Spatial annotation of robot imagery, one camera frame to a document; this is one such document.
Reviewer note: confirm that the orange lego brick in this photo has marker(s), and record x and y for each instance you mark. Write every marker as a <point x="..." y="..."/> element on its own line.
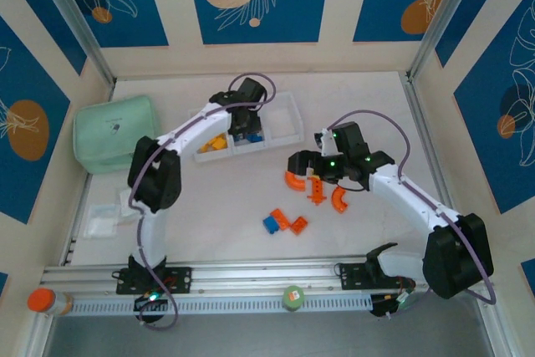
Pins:
<point x="299" y="225"/>
<point x="281" y="219"/>

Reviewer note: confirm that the clear plastic packet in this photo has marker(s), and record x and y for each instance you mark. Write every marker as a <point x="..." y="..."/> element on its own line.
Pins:
<point x="100" y="223"/>

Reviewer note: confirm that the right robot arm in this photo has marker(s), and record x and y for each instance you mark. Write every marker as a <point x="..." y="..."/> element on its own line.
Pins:
<point x="418" y="202"/>

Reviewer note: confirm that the jar with orange lid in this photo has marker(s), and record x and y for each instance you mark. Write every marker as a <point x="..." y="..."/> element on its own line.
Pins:
<point x="42" y="302"/>

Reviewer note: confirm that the black base electronics box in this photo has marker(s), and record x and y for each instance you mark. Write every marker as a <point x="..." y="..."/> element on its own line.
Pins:
<point x="382" y="309"/>
<point x="144" y="304"/>

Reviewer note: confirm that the aluminium side rail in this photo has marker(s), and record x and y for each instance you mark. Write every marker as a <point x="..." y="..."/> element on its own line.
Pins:
<point x="75" y="244"/>
<point x="414" y="98"/>

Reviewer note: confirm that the orange curved lego piece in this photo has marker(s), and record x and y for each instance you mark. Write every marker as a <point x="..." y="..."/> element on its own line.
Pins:
<point x="338" y="201"/>
<point x="294" y="183"/>

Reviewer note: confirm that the aluminium frame post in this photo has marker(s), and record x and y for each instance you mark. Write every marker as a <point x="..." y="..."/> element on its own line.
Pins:
<point x="80" y="27"/>
<point x="444" y="18"/>

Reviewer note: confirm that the yellow lego brick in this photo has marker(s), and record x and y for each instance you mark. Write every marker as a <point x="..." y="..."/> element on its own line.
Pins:
<point x="217" y="142"/>
<point x="205" y="148"/>

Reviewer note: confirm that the small blue lego brick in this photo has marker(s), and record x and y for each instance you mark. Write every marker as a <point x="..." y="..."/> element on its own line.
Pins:
<point x="238" y="138"/>

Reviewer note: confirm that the green round tape roll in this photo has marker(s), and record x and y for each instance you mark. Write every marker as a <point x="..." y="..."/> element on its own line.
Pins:
<point x="292" y="300"/>

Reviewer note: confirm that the mint green fabric pouch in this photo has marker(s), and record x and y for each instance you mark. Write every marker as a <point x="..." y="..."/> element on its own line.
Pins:
<point x="108" y="131"/>

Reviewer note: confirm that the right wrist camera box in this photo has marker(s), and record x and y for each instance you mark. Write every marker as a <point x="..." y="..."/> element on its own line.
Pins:
<point x="325" y="141"/>

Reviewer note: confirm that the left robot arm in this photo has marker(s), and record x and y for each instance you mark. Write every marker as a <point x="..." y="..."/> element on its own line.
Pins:
<point x="154" y="173"/>

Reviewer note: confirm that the orange cross-shaped lego piece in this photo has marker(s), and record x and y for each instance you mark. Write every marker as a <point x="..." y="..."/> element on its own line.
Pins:
<point x="317" y="192"/>

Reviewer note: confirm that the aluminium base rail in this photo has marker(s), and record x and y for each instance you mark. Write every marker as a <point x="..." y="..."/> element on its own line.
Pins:
<point x="267" y="273"/>

